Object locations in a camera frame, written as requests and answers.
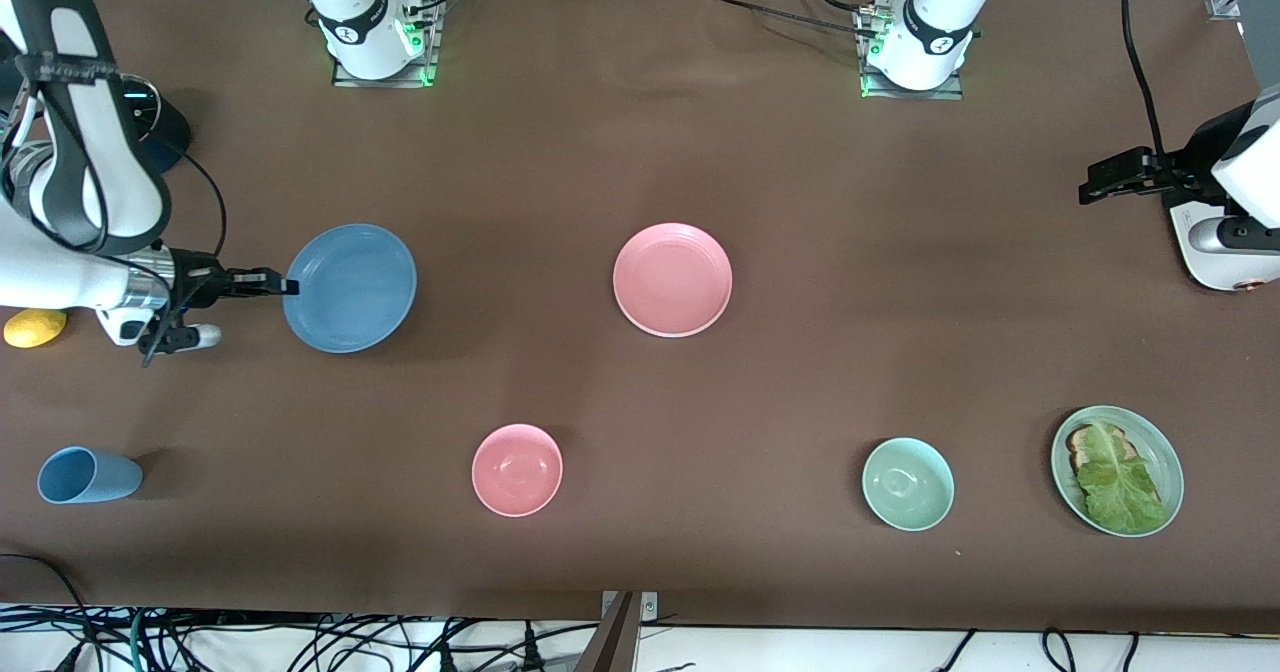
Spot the blue shallow plate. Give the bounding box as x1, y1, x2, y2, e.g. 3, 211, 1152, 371
282, 223, 418, 354

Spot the pink shallow plate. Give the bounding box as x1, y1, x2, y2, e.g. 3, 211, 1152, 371
613, 222, 733, 339

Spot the white toaster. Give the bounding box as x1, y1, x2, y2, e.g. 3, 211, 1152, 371
1170, 202, 1280, 294

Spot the dark blue saucepan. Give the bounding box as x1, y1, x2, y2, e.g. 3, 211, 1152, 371
120, 87, 192, 176

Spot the yellow lemon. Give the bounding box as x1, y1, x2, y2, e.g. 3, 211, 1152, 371
3, 309, 68, 349

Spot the glass lid with blue knob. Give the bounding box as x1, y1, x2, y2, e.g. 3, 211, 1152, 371
120, 80, 163, 131

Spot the blue cup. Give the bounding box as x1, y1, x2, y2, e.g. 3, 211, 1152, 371
37, 446, 143, 505

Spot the toasted bread slice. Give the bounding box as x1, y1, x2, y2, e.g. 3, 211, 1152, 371
1066, 424, 1137, 475

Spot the green plate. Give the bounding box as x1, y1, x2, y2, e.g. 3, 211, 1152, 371
1050, 405, 1185, 539

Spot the green lettuce leaf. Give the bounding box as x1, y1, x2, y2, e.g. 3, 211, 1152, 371
1075, 420, 1169, 535

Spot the small pink bowl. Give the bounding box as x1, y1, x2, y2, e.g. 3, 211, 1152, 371
471, 423, 564, 518

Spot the brown table cover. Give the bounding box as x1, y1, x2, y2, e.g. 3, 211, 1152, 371
0, 0, 1280, 635

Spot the small green bowl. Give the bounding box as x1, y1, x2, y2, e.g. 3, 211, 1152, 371
862, 437, 955, 532

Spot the dark brown bar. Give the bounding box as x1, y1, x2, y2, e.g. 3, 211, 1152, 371
573, 592, 641, 672

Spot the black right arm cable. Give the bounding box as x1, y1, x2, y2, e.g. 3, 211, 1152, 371
180, 150, 228, 258

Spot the silver bracket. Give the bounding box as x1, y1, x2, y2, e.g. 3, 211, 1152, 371
601, 591, 660, 621

